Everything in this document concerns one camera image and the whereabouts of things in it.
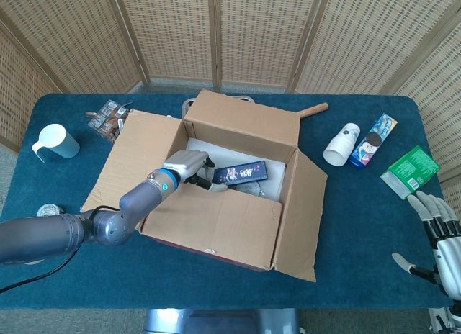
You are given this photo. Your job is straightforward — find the white paper cup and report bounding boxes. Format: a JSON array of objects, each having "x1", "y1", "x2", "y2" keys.
[{"x1": 323, "y1": 122, "x2": 361, "y2": 168}]

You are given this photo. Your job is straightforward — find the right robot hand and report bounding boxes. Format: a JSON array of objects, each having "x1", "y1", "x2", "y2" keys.
[{"x1": 391, "y1": 189, "x2": 461, "y2": 299}]

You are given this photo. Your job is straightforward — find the clear plastic snack package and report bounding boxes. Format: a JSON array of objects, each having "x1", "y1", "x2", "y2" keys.
[{"x1": 86, "y1": 99, "x2": 131, "y2": 144}]

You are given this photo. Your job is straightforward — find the blue tablecloth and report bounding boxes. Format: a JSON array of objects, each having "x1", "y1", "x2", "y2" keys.
[{"x1": 0, "y1": 92, "x2": 455, "y2": 310}]

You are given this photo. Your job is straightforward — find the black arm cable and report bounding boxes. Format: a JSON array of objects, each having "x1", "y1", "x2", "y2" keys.
[{"x1": 0, "y1": 204, "x2": 120, "y2": 294}]

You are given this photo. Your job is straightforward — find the silver shiny item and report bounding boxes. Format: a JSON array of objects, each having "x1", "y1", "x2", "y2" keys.
[{"x1": 236, "y1": 182, "x2": 267, "y2": 197}]

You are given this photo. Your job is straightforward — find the woven wooden folding screen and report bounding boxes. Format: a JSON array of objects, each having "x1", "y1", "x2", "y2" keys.
[{"x1": 0, "y1": 0, "x2": 461, "y2": 220}]

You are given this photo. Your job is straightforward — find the pale plastic mug with handle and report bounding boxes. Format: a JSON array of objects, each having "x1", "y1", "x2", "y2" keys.
[{"x1": 31, "y1": 123, "x2": 81, "y2": 164}]

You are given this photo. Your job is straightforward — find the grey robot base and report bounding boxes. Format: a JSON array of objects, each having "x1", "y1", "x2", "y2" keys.
[{"x1": 143, "y1": 307, "x2": 302, "y2": 334}]

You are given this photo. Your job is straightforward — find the large red cardboard box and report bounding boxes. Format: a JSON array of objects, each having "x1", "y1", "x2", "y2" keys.
[{"x1": 79, "y1": 88, "x2": 328, "y2": 283}]

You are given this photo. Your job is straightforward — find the green carton box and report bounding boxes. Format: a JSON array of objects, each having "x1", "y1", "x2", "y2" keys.
[{"x1": 380, "y1": 145, "x2": 442, "y2": 200}]

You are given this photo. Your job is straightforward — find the white foam lining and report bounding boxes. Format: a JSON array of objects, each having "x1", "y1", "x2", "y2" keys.
[{"x1": 185, "y1": 137, "x2": 287, "y2": 204}]

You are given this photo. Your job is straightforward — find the blue Oreo cookie box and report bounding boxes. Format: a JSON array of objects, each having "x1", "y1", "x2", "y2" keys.
[{"x1": 347, "y1": 112, "x2": 399, "y2": 168}]

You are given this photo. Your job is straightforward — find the black snack package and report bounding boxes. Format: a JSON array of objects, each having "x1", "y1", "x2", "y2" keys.
[{"x1": 212, "y1": 160, "x2": 269, "y2": 186}]

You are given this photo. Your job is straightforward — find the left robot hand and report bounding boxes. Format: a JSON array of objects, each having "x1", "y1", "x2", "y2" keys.
[{"x1": 161, "y1": 149, "x2": 228, "y2": 194}]

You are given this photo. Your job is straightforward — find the wooden stick handle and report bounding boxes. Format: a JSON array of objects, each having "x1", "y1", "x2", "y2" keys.
[{"x1": 300, "y1": 101, "x2": 329, "y2": 118}]

